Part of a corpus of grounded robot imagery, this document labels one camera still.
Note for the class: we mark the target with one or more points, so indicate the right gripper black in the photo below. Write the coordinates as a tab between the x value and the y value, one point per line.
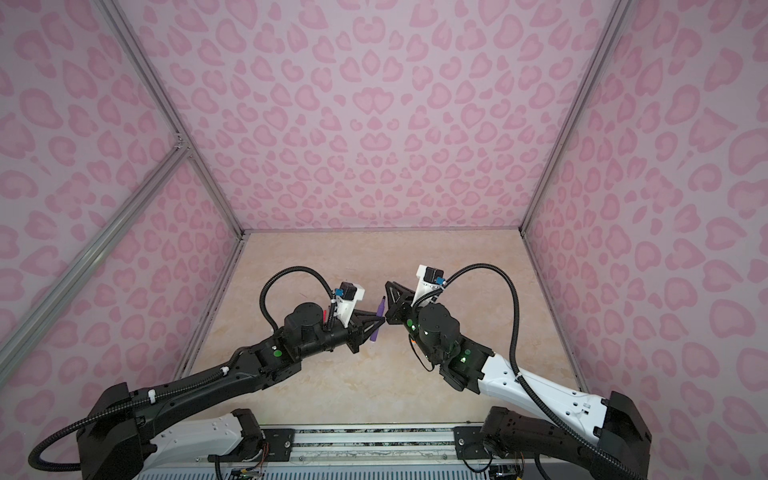
399	308

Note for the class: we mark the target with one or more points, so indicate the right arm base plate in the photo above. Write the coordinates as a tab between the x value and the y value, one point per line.
472	443

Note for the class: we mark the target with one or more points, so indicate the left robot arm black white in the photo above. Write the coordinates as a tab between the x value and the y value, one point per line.
129	422

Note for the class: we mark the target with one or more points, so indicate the purple marker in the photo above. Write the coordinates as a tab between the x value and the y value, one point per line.
380	313

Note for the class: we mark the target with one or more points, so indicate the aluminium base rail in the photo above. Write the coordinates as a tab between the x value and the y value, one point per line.
385	451

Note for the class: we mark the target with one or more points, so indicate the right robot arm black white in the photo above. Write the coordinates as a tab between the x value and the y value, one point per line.
607	436

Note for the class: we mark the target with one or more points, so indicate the diagonal aluminium frame bar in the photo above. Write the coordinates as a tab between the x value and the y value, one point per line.
36	323

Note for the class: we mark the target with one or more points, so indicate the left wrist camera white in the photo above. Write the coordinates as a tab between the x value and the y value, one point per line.
347	295

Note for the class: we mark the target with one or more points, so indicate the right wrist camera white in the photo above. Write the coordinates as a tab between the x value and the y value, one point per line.
429	280

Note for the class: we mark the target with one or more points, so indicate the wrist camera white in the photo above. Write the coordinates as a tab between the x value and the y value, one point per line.
347	295
429	280

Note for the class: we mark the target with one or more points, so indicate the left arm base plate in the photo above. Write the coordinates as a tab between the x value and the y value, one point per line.
275	443

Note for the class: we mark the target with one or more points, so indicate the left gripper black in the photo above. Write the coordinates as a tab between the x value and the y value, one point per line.
358	325

